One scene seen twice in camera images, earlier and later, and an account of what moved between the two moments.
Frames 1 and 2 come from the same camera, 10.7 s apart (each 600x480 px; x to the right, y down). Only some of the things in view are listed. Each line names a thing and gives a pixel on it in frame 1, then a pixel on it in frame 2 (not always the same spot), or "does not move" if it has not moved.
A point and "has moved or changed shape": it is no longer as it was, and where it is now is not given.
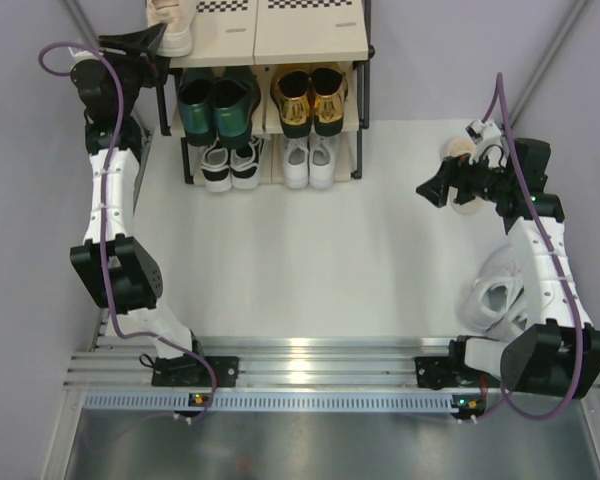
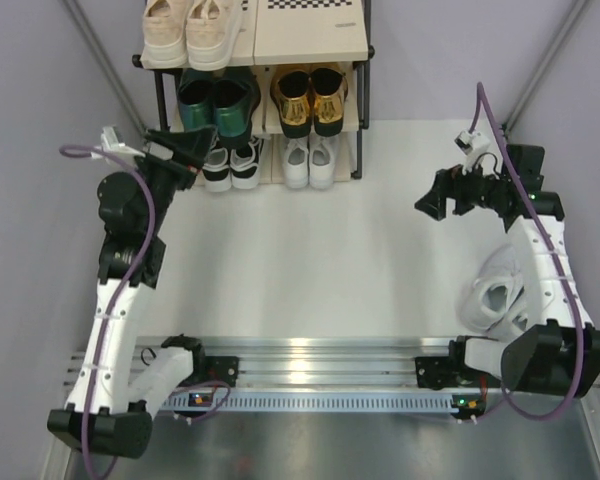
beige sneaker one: x=451 y=148 has moved or changed shape
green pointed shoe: x=196 y=106 does not move
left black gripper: x=141 y=56 to x=189 y=150
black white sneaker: x=244 y=164 does not move
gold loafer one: x=290 y=92 does not move
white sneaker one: x=321 y=164 does not move
